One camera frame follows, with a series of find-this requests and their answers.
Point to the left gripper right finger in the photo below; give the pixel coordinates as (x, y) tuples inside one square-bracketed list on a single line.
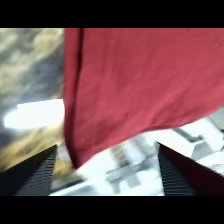
[(186, 176)]

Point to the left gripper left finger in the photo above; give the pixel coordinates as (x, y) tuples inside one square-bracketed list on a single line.
[(33, 176)]

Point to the red T-shirt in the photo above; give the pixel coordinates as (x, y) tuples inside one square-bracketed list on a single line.
[(133, 86)]

